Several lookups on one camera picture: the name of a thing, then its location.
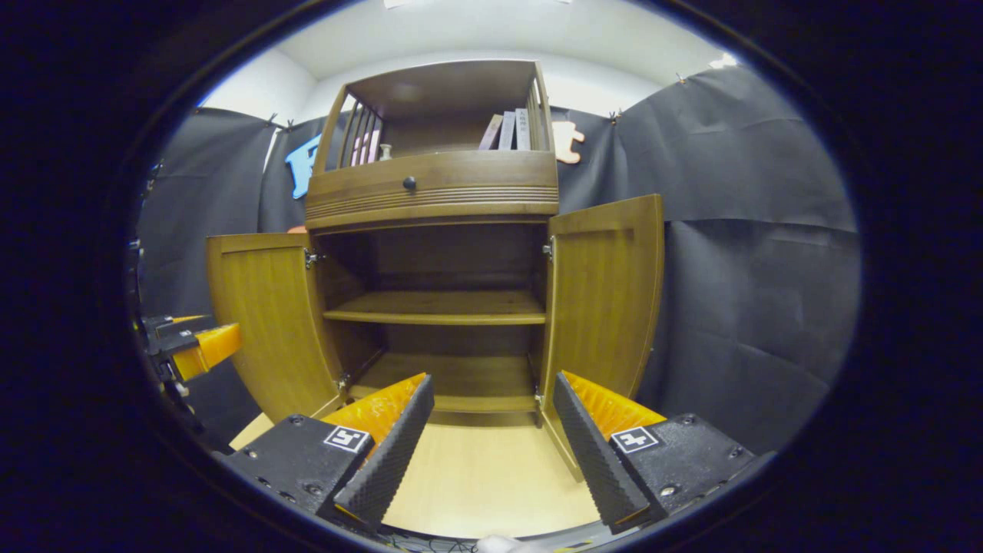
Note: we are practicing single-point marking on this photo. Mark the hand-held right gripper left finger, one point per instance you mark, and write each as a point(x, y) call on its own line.
point(392, 461)

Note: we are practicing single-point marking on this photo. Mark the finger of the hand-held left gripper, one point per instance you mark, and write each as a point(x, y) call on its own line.
point(215, 346)
point(173, 322)

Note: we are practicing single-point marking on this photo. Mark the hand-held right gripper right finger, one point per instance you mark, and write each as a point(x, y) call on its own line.
point(595, 461)

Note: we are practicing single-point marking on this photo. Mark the wooden double-door shoe cabinet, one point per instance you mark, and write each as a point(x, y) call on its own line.
point(461, 192)

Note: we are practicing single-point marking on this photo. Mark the wooden inner shelf board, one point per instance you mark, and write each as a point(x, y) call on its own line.
point(438, 307)

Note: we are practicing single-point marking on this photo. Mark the black backdrop cloth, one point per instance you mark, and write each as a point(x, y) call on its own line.
point(729, 269)

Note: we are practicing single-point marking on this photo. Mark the white book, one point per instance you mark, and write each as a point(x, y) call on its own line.
point(523, 129)

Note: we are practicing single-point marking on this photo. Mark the grey book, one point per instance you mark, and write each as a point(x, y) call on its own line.
point(507, 130)

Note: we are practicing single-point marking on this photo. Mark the small ceiling light panel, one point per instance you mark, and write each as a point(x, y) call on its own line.
point(723, 61)

